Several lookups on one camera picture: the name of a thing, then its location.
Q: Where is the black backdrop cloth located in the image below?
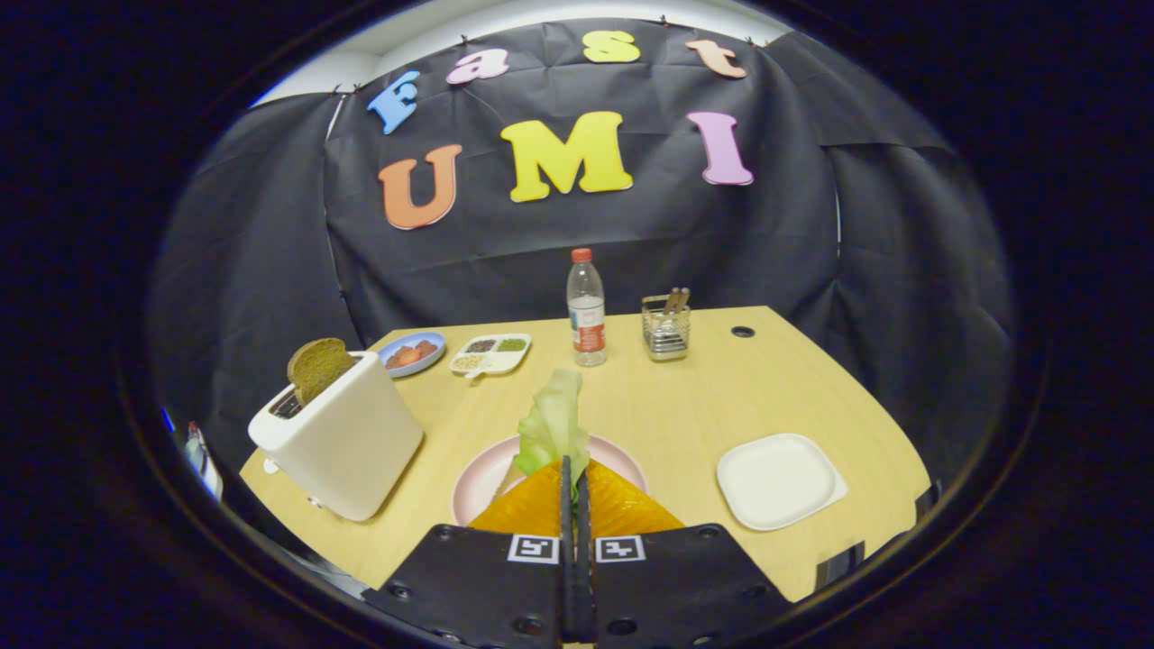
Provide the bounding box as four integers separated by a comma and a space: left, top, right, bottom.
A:
149, 18, 1015, 506

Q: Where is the white and blue object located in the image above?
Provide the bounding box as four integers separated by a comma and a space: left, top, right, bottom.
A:
183, 421, 224, 503

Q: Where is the brown toasted bread slice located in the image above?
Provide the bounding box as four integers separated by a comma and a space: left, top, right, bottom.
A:
287, 338, 358, 407

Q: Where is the blue round plate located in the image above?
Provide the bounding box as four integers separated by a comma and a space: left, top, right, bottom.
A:
378, 331, 447, 379

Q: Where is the white divided tray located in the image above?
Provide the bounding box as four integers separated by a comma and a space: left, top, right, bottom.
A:
448, 333, 533, 379

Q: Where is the clear plastic water bottle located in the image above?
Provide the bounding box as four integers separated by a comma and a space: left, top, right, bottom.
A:
566, 248, 608, 368

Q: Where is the green lettuce leaf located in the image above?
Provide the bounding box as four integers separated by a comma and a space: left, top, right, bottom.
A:
512, 368, 591, 488

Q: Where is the pink round plate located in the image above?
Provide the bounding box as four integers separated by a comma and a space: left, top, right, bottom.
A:
451, 433, 650, 528

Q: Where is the metal wire basket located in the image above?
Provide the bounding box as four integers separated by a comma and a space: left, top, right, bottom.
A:
641, 294, 692, 362

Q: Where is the white square plate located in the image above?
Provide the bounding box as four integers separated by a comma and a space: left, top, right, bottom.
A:
716, 433, 849, 532

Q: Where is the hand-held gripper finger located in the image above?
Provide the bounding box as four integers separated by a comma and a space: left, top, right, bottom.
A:
361, 454, 576, 649
575, 458, 796, 649

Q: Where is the white toaster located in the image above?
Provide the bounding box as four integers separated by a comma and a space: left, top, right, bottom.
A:
247, 350, 425, 524

